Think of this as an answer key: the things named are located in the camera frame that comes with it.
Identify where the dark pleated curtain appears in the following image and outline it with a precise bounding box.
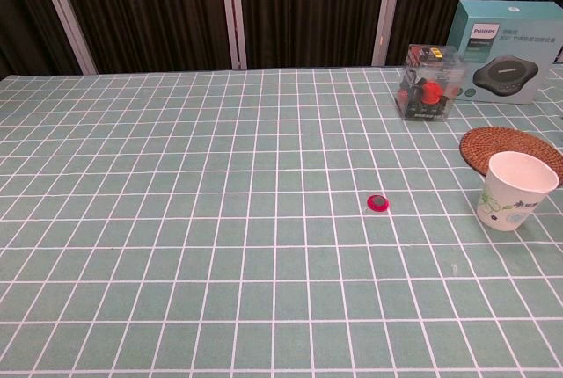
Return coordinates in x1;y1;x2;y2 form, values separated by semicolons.
0;0;563;83

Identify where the teal Philips speaker box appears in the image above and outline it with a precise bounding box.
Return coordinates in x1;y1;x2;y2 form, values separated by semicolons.
445;0;563;106

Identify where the round woven coaster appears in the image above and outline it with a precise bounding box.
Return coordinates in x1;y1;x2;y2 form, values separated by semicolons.
459;126;559;176

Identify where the clear plastic box of toys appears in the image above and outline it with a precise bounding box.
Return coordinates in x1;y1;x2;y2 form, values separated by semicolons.
396;43;467;122

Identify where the white paper cup green print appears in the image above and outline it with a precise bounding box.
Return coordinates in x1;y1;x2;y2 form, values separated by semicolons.
476;151;560;233

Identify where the white screen frame post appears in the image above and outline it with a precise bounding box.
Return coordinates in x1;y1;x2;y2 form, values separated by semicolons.
217;0;248;69
33;0;99;76
370;0;406;68

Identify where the green white checked tablecloth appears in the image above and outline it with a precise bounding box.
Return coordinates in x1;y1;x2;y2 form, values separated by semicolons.
0;65;563;378

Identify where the small red round disc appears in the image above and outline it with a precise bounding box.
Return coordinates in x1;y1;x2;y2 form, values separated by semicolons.
366;193;391;214

